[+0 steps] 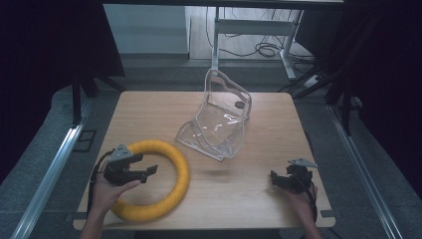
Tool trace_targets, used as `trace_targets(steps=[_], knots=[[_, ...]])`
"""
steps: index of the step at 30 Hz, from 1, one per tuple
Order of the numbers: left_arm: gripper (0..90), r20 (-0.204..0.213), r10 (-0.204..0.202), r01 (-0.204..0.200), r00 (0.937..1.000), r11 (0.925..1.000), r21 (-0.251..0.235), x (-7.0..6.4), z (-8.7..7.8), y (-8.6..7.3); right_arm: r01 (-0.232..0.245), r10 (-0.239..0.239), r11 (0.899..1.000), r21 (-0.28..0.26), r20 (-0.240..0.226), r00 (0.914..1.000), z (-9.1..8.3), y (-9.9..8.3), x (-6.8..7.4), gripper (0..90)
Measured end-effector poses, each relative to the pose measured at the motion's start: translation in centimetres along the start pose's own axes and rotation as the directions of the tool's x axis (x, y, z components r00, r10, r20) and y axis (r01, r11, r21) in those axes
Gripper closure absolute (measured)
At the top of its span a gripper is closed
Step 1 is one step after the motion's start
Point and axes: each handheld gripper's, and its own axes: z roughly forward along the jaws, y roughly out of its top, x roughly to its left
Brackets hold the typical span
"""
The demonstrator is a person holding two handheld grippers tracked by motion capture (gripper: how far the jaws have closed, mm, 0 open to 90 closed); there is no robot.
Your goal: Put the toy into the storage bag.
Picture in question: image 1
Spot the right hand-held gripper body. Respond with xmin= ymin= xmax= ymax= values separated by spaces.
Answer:
xmin=286 ymin=157 xmax=318 ymax=195

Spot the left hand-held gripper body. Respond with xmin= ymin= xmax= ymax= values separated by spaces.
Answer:
xmin=103 ymin=143 xmax=137 ymax=187

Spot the yellow padded ring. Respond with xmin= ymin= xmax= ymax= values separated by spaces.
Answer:
xmin=109 ymin=139 xmax=191 ymax=223

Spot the person's right hand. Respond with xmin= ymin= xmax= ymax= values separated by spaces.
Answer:
xmin=284 ymin=187 xmax=319 ymax=223

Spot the person's left hand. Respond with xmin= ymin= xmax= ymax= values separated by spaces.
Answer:
xmin=89 ymin=160 xmax=142 ymax=221

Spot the black metal stand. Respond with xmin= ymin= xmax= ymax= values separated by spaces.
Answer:
xmin=71 ymin=68 xmax=127 ymax=126
xmin=278 ymin=64 xmax=353 ymax=136

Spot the clear plastic bag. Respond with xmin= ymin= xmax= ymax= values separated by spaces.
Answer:
xmin=174 ymin=68 xmax=253 ymax=162

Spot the white power strip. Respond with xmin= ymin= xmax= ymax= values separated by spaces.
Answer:
xmin=303 ymin=75 xmax=322 ymax=89

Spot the black curtain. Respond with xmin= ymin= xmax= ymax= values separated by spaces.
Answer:
xmin=0 ymin=0 xmax=126 ymax=185
xmin=295 ymin=0 xmax=422 ymax=200

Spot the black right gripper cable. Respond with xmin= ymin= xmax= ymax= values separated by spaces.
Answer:
xmin=303 ymin=173 xmax=319 ymax=223

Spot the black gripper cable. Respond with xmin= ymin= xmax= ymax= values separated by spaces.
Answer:
xmin=303 ymin=173 xmax=319 ymax=223
xmin=87 ymin=149 xmax=115 ymax=218

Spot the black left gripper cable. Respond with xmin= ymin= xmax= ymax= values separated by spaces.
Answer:
xmin=87 ymin=149 xmax=115 ymax=218

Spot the black floor bracket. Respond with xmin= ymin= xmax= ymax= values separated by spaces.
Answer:
xmin=73 ymin=128 xmax=99 ymax=153

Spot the aluminium floor rail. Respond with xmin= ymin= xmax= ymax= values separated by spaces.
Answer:
xmin=326 ymin=104 xmax=404 ymax=239
xmin=9 ymin=99 xmax=95 ymax=239

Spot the metal frame stand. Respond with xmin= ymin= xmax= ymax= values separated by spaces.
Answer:
xmin=205 ymin=6 xmax=317 ymax=66

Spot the desk with white metal frame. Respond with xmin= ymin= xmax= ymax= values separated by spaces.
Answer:
xmin=103 ymin=0 xmax=344 ymax=81

